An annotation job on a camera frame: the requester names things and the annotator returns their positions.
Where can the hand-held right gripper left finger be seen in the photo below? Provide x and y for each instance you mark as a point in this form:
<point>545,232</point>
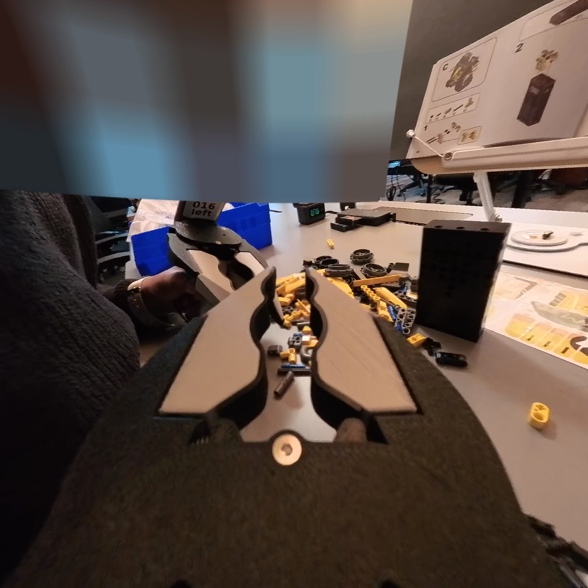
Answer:
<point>216,363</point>

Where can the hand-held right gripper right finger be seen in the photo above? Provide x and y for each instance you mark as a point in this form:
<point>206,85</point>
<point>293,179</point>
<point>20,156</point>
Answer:
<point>363,363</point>

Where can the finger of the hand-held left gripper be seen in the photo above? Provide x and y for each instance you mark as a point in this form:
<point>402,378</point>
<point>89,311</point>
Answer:
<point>250,266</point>
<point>211,275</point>

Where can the blue plastic bin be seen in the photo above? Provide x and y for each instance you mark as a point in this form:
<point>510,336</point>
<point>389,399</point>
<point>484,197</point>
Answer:
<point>250,225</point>

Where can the person's left forearm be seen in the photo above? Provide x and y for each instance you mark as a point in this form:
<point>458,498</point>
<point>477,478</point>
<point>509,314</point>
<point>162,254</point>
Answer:
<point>119,303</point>

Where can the person's left hand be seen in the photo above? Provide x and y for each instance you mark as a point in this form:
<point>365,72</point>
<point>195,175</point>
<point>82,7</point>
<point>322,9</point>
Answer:
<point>167,289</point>

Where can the clear plastic parts bag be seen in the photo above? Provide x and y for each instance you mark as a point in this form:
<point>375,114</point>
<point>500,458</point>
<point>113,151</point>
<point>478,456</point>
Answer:
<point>151,216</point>

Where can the dark grey pin piece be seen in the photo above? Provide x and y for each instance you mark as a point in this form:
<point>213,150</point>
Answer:
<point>284,383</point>

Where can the pile of yellow blue pieces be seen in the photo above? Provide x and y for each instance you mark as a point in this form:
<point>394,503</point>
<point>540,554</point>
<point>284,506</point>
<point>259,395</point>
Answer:
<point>367,289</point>

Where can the wristwatch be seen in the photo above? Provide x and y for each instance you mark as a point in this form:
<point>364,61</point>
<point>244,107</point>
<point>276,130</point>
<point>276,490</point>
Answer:
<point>138,298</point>

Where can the black charger with green display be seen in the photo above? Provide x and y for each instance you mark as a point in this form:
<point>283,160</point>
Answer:
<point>312,213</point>

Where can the black pin piece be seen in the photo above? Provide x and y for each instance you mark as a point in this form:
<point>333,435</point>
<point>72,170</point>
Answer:
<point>451,358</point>

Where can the grey gear wheel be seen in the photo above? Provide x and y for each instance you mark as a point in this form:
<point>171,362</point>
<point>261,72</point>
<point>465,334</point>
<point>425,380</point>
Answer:
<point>361,255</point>

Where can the flat black device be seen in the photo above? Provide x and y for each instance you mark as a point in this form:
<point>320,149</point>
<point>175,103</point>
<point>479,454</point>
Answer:
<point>363,216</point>

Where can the black panel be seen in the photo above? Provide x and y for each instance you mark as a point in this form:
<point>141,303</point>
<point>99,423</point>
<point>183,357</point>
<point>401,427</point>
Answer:
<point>459,280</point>

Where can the yellow round piece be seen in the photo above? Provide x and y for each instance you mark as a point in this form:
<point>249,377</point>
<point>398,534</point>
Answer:
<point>538,414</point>

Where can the yellow printed leaflet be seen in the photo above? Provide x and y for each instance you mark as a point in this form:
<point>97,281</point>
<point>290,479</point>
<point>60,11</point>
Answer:
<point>542,317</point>

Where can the pile of black red pins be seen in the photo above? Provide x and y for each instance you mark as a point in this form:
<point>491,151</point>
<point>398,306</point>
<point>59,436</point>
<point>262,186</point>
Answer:
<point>560,546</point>

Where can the white book stand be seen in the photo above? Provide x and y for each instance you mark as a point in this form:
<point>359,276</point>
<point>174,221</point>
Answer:
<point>505,92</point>

